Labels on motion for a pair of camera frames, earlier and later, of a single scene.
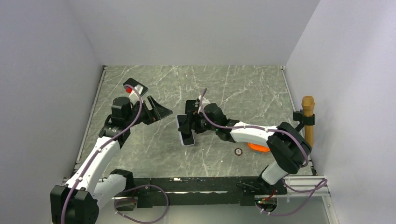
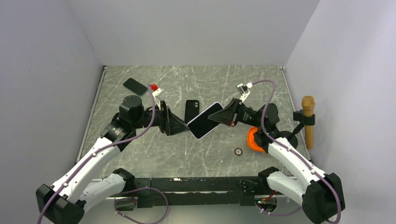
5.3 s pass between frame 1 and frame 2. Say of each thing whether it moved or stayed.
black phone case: stayed
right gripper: moved
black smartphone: stayed
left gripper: moved
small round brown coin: stayed
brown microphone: stayed
